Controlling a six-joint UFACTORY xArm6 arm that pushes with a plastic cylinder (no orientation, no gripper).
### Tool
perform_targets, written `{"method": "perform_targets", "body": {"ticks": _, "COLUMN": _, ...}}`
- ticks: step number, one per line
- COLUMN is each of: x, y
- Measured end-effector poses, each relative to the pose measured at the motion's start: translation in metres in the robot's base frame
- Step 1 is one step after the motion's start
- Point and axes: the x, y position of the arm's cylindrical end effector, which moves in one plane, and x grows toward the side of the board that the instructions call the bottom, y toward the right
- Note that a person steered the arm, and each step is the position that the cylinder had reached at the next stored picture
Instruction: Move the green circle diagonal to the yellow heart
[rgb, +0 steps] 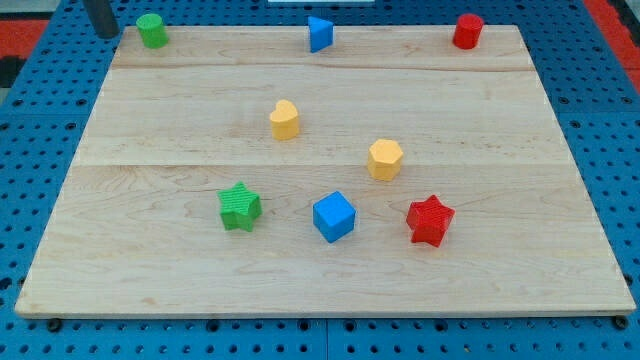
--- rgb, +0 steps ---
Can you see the red star block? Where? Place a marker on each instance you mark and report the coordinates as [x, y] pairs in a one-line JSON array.
[[429, 221]]

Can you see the yellow hexagon block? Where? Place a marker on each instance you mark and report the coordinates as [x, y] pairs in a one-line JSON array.
[[384, 159]]

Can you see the green cylinder block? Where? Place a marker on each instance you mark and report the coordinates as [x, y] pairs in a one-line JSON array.
[[152, 31]]

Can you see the green star block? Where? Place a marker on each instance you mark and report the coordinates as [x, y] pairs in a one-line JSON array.
[[239, 207]]

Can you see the blue cube block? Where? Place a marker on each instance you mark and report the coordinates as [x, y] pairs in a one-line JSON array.
[[334, 216]]

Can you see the blue triangle block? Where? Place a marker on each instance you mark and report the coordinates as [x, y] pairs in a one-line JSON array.
[[321, 33]]

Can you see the yellow heart block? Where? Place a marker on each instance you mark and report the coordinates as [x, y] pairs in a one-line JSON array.
[[284, 120]]

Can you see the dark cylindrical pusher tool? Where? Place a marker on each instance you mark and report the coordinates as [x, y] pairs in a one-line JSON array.
[[102, 18]]

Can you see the red cylinder block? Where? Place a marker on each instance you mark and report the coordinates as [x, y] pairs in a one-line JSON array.
[[467, 31]]

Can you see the wooden board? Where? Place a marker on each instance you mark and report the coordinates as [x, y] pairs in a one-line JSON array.
[[136, 230]]

